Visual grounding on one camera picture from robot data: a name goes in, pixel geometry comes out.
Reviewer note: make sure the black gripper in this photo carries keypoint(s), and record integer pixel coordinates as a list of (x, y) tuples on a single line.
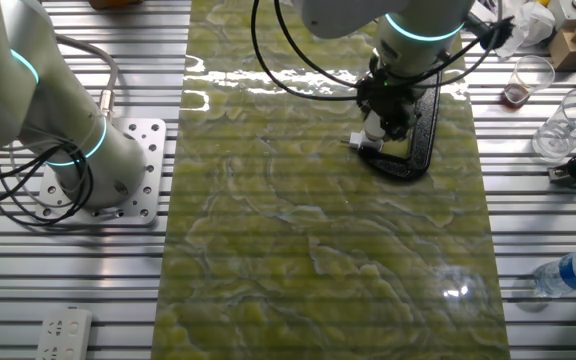
[(388, 97)]

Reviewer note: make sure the white light bulb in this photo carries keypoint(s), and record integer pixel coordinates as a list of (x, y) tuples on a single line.
[(373, 125)]

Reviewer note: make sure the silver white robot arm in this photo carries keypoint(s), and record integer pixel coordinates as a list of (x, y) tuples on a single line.
[(23, 95)]

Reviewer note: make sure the black C-clamp with steel screw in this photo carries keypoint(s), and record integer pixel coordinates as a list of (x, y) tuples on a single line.
[(425, 135)]

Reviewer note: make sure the plastic cup with brown liquid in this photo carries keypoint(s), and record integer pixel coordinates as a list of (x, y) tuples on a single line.
[(515, 95)]

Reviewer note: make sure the green marble pattern mat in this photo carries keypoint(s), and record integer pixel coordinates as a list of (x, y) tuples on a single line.
[(293, 225)]

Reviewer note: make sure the small cardboard box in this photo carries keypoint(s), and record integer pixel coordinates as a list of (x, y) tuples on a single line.
[(568, 52)]

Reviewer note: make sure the grey emergency stop box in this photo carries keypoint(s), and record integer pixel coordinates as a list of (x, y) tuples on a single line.
[(565, 15)]

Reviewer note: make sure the water bottle with blue cap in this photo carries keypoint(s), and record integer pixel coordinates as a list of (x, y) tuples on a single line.
[(573, 272)]

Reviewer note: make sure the white power strip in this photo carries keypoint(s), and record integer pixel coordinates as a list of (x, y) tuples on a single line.
[(63, 332)]

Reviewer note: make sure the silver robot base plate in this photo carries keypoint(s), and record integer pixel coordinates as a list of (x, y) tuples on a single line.
[(148, 150)]

